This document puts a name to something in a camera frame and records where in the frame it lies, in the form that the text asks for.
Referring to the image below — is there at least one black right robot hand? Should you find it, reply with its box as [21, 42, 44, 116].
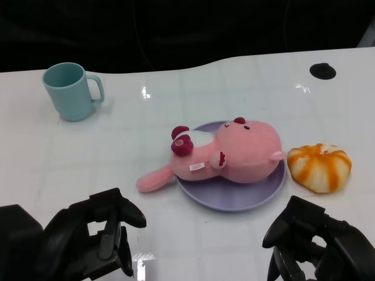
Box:
[262, 195, 375, 281]

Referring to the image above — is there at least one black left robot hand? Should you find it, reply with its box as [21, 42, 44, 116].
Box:
[37, 187, 147, 281]

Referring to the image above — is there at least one pink plush doll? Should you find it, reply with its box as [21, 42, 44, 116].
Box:
[136, 116, 287, 194]

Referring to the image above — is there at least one purple plate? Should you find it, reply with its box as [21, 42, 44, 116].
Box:
[175, 120, 287, 212]

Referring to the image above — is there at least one orange striped bun toy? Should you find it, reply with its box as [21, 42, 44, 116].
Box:
[286, 143, 353, 194]

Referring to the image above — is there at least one teal plastic cup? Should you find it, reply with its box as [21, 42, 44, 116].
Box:
[41, 61, 105, 122]

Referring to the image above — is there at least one white side desk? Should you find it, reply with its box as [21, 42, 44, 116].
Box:
[356, 17, 375, 49]

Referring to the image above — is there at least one black curtain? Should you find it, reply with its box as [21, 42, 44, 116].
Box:
[0, 0, 375, 74]

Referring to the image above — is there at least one black table cable grommet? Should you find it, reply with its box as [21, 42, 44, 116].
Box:
[309, 62, 337, 80]

